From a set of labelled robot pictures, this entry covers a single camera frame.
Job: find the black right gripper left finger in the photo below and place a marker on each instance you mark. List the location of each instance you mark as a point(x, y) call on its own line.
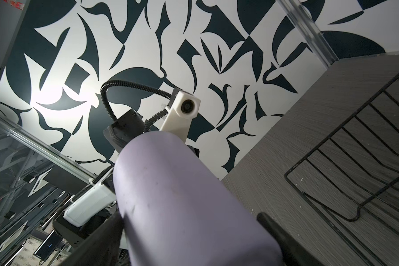
point(102, 247)

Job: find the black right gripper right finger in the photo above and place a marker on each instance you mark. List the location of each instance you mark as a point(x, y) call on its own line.
point(294, 254)

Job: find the lilac cup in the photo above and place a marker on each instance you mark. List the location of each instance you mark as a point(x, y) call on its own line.
point(177, 213)

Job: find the black wire dish rack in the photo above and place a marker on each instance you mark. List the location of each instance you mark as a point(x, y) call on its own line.
point(351, 178)

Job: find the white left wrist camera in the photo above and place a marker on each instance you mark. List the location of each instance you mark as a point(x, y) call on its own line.
point(181, 110)

